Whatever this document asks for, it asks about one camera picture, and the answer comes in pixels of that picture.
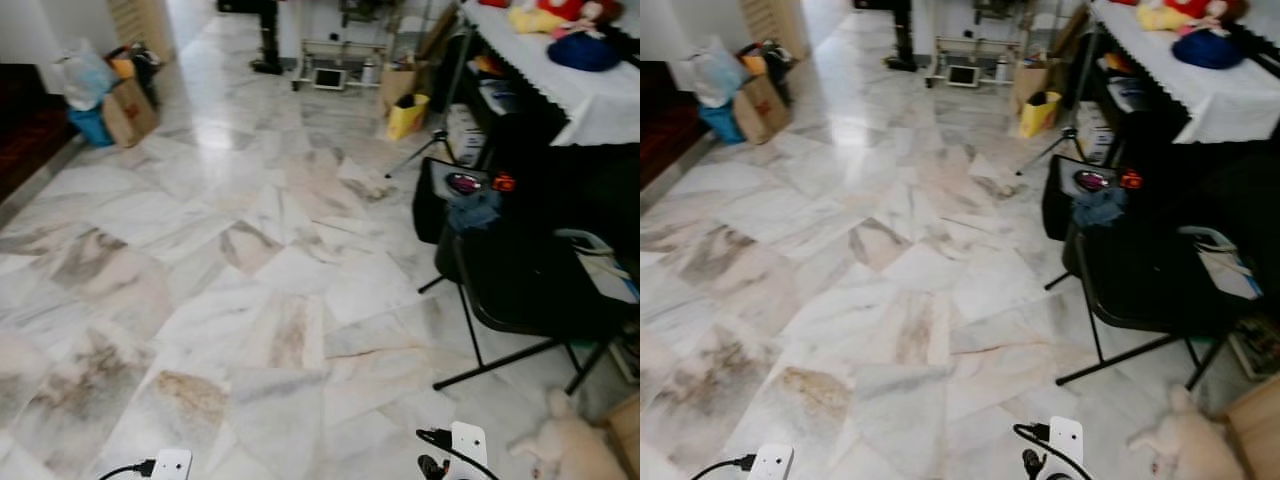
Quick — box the cream fluffy pet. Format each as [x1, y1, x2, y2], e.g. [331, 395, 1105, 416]
[508, 389, 627, 480]
[1127, 384, 1247, 480]

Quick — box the cardboard box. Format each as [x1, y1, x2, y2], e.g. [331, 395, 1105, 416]
[606, 393, 641, 480]
[1224, 374, 1280, 480]

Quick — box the black folding chair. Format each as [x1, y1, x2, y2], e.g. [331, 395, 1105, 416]
[418, 225, 641, 393]
[1045, 222, 1273, 391]

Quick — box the blue crumpled cloth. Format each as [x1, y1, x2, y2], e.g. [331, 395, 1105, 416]
[447, 192, 502, 232]
[1075, 190, 1128, 230]

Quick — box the black square stool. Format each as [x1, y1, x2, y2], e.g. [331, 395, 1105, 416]
[1041, 154, 1118, 243]
[413, 157, 493, 247]

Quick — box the white tote bag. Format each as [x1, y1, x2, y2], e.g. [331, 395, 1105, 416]
[1178, 226, 1264, 301]
[555, 228, 641, 304]

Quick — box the white storage box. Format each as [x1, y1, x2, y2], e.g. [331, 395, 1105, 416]
[446, 102, 489, 167]
[1075, 100, 1117, 166]

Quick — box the yellow bag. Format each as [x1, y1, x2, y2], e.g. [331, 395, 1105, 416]
[1019, 91, 1063, 139]
[387, 93, 431, 141]

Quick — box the brown paper bag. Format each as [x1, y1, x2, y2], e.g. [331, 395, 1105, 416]
[102, 78, 159, 149]
[733, 73, 795, 145]
[1011, 59, 1063, 113]
[378, 62, 429, 116]

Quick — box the table with white cloth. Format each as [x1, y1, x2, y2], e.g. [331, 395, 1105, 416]
[1088, 0, 1280, 145]
[458, 0, 641, 148]

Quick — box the dark red sofa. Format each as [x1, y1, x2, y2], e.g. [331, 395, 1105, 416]
[0, 64, 73, 203]
[640, 60, 703, 191]

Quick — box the metal rack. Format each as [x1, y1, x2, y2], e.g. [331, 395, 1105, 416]
[924, 33, 1023, 89]
[293, 36, 393, 92]

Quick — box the blue round cushion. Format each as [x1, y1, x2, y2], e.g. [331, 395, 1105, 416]
[547, 32, 622, 73]
[1172, 30, 1246, 71]

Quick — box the black pole stand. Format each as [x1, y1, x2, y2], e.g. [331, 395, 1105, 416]
[249, 0, 287, 76]
[884, 0, 922, 73]

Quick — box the blue bin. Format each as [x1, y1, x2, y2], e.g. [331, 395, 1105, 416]
[700, 102, 746, 145]
[68, 105, 114, 149]

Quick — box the red yellow plush doll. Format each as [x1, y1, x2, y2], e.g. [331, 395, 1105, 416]
[1134, 0, 1249, 34]
[506, 0, 623, 36]

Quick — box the white plastic bag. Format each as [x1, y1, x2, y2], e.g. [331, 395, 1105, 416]
[54, 39, 120, 112]
[688, 36, 752, 108]

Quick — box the wooden slatted cabinet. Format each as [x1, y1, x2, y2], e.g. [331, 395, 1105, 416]
[739, 0, 810, 60]
[108, 0, 178, 63]

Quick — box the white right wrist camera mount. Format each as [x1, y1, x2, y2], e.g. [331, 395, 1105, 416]
[450, 421, 489, 471]
[1048, 416, 1085, 469]

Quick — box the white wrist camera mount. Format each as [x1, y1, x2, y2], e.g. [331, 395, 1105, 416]
[450, 421, 489, 471]
[750, 444, 794, 480]
[1048, 416, 1085, 469]
[150, 449, 193, 480]

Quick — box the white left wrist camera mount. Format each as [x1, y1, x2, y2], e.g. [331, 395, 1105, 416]
[150, 449, 193, 480]
[750, 444, 794, 480]

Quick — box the black camera tripod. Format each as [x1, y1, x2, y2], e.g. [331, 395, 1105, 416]
[1015, 22, 1103, 177]
[385, 25, 474, 180]

